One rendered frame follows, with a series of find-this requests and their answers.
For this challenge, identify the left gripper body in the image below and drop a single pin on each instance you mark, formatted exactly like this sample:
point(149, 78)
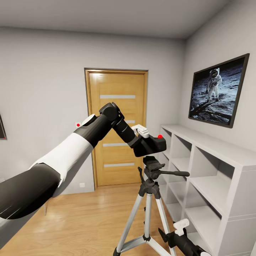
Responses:
point(129, 137)

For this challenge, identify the camera tripod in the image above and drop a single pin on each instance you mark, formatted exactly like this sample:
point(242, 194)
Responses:
point(150, 186)

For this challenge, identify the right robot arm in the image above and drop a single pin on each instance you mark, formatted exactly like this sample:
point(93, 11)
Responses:
point(179, 238)

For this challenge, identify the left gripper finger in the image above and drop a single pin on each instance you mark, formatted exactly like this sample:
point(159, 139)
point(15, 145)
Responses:
point(138, 148)

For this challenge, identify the digital camera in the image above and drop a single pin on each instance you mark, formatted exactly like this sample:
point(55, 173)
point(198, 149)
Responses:
point(150, 145)

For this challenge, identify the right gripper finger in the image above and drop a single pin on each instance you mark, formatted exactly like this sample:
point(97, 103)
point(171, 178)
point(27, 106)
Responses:
point(163, 235)

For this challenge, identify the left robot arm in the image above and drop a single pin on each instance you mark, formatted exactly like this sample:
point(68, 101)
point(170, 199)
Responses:
point(23, 195)

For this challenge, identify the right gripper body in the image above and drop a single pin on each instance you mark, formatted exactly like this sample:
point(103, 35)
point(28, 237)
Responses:
point(179, 241)

